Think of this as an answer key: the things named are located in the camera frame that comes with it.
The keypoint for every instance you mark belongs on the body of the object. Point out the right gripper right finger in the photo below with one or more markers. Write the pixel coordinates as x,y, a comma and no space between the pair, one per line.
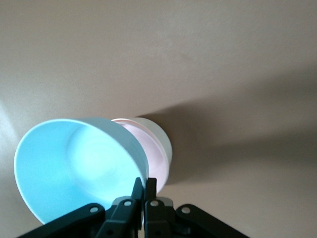
158,220

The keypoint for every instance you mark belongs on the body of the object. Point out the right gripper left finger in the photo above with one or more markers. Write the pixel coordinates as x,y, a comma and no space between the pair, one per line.
123,218

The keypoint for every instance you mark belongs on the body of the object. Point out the pink plastic bowl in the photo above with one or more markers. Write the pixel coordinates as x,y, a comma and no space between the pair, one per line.
153,158

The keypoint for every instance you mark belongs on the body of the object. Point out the light blue plastic bowl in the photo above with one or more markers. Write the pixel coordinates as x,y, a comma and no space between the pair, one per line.
74,161

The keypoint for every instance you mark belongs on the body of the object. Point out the white plastic bowl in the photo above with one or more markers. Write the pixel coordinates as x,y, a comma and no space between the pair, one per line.
158,138

